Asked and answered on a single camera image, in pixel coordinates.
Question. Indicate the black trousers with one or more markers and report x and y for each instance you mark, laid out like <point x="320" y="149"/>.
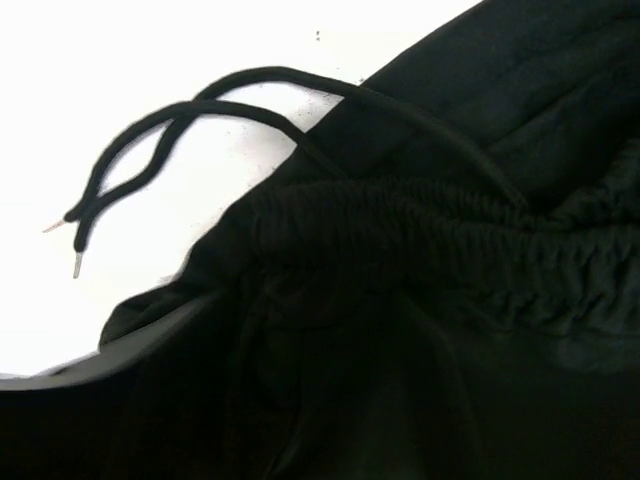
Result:
<point x="441" y="282"/>

